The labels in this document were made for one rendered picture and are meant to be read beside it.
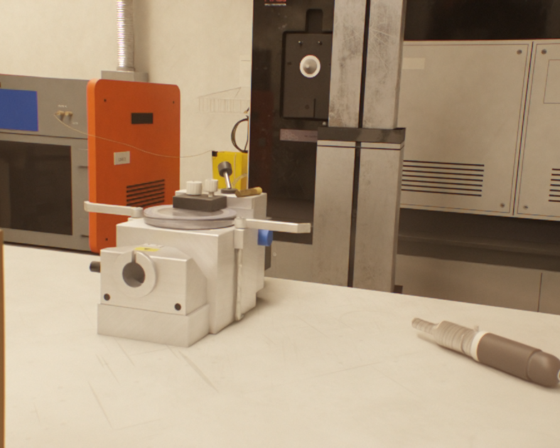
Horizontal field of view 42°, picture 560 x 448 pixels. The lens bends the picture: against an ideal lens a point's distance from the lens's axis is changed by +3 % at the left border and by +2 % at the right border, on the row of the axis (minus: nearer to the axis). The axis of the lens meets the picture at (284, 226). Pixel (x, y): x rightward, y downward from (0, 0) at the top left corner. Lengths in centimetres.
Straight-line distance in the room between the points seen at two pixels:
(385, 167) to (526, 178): 91
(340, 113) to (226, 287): 64
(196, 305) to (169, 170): 149
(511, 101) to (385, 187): 91
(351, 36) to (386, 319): 64
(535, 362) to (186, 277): 28
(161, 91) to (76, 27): 193
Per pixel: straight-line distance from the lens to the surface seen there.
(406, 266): 208
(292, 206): 225
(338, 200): 124
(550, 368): 59
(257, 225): 65
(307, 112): 217
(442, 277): 208
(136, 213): 70
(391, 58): 124
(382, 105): 124
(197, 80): 359
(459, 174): 210
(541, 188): 209
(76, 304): 75
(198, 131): 359
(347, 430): 49
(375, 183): 123
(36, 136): 189
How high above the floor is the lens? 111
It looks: 10 degrees down
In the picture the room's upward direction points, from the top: 2 degrees clockwise
